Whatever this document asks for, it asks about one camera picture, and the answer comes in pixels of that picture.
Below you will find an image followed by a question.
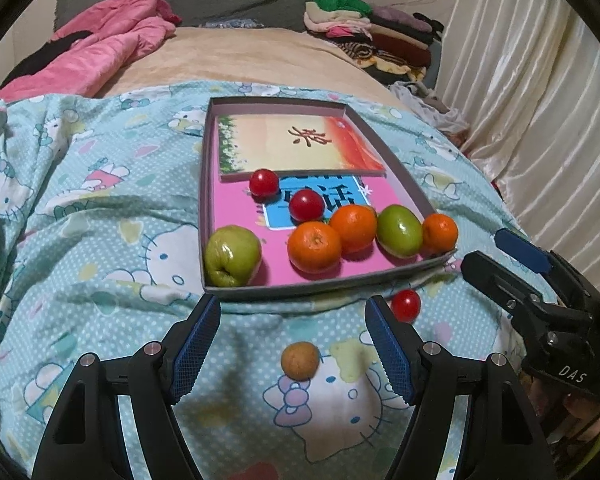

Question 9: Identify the small brown longan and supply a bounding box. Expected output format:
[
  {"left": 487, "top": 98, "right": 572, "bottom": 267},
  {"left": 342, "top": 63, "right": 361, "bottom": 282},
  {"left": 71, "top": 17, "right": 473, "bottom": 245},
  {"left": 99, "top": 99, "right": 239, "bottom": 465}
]
[{"left": 281, "top": 341, "right": 319, "bottom": 380}]

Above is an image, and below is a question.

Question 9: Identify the pile of folded clothes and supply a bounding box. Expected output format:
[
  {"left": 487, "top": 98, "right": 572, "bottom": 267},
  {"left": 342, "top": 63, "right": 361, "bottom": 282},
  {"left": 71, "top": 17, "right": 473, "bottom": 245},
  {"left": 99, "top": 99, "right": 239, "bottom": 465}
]
[{"left": 304, "top": 0, "right": 446, "bottom": 83}]

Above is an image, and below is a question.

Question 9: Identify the white crumpled garment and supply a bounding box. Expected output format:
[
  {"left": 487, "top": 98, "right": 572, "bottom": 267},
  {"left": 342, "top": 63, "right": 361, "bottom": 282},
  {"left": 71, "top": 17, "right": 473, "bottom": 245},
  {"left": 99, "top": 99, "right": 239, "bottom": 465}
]
[{"left": 389, "top": 80, "right": 473, "bottom": 136}]

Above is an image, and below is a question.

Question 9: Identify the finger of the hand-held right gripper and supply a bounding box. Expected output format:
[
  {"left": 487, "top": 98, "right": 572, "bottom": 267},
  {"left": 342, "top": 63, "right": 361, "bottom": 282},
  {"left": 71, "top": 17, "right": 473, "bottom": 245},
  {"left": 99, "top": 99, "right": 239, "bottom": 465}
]
[
  {"left": 461, "top": 250, "right": 596, "bottom": 342},
  {"left": 495, "top": 228, "right": 600, "bottom": 311}
]

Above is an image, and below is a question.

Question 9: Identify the blue cartoon cat blanket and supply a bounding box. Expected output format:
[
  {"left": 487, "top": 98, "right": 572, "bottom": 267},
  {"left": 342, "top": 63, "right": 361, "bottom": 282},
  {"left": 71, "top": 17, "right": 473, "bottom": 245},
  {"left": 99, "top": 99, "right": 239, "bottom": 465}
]
[{"left": 0, "top": 79, "right": 556, "bottom": 480}]

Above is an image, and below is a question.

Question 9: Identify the red cherry tomato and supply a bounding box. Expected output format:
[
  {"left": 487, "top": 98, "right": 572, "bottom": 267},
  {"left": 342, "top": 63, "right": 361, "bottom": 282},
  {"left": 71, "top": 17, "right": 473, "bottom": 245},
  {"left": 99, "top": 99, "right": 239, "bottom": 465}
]
[
  {"left": 390, "top": 289, "right": 422, "bottom": 323},
  {"left": 288, "top": 191, "right": 325, "bottom": 223},
  {"left": 249, "top": 169, "right": 281, "bottom": 198}
]

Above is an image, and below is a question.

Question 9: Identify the blue patterned cloth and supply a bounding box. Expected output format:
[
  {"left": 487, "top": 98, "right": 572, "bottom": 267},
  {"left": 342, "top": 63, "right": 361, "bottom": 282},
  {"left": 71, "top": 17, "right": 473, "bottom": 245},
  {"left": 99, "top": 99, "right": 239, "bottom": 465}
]
[{"left": 197, "top": 18, "right": 266, "bottom": 29}]

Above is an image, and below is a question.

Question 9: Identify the shallow grey cardboard box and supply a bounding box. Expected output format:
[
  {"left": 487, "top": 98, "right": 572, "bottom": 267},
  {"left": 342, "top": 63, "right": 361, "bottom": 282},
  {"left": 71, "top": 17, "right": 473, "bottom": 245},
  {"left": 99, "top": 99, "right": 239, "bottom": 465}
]
[{"left": 198, "top": 96, "right": 458, "bottom": 303}]

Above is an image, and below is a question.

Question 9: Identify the pink book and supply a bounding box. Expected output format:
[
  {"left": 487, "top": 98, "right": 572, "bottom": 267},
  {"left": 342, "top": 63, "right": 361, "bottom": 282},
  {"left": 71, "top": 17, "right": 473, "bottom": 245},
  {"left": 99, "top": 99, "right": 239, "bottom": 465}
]
[{"left": 212, "top": 175, "right": 441, "bottom": 286}]

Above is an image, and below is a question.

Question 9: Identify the mandarin orange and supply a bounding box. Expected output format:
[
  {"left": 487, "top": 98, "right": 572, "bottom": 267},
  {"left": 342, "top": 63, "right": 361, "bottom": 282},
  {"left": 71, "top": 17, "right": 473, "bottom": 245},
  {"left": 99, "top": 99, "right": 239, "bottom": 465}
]
[
  {"left": 422, "top": 213, "right": 459, "bottom": 255},
  {"left": 286, "top": 221, "right": 343, "bottom": 275},
  {"left": 328, "top": 204, "right": 378, "bottom": 255}
]

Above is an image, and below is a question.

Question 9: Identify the cream curtain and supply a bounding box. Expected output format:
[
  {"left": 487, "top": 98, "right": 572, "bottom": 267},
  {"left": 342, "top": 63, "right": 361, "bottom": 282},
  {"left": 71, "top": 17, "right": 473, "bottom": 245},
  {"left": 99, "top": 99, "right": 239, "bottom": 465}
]
[{"left": 432, "top": 0, "right": 600, "bottom": 301}]

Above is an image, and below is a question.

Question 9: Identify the pink quilt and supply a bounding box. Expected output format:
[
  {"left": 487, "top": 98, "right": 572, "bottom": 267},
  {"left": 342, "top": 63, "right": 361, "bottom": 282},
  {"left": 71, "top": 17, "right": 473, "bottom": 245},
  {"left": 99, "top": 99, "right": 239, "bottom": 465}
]
[{"left": 0, "top": 0, "right": 183, "bottom": 103}]

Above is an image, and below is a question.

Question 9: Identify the lumpy green apple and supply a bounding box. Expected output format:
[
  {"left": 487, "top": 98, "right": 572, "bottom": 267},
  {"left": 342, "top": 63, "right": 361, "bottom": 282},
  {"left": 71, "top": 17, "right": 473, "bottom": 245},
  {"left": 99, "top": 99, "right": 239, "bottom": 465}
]
[{"left": 203, "top": 225, "right": 262, "bottom": 288}]

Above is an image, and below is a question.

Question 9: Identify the beige bed sheet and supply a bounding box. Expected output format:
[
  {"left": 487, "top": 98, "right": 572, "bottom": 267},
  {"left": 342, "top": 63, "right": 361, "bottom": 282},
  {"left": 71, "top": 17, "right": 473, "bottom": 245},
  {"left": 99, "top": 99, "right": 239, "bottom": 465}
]
[{"left": 92, "top": 25, "right": 406, "bottom": 111}]

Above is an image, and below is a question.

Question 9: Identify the black garment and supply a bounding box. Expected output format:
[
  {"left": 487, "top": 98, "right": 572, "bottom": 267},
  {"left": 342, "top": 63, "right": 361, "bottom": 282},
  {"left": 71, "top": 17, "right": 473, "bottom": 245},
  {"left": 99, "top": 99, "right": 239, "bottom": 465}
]
[{"left": 0, "top": 30, "right": 93, "bottom": 91}]

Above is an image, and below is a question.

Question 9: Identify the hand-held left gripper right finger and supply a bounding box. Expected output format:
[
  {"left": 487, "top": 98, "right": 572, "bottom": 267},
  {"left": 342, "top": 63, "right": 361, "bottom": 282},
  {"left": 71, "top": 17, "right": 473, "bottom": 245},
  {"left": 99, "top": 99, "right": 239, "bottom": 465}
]
[{"left": 365, "top": 295, "right": 551, "bottom": 480}]

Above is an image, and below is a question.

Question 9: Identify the smooth green jujube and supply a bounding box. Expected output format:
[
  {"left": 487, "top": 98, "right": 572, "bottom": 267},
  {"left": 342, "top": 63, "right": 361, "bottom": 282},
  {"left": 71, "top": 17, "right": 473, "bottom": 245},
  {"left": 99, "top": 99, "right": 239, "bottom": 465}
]
[{"left": 376, "top": 204, "right": 425, "bottom": 259}]

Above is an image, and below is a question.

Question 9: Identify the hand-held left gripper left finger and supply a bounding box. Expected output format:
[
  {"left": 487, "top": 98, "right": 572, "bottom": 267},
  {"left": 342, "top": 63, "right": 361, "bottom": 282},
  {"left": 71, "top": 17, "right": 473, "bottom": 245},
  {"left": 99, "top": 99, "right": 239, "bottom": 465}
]
[{"left": 30, "top": 293, "right": 222, "bottom": 480}]

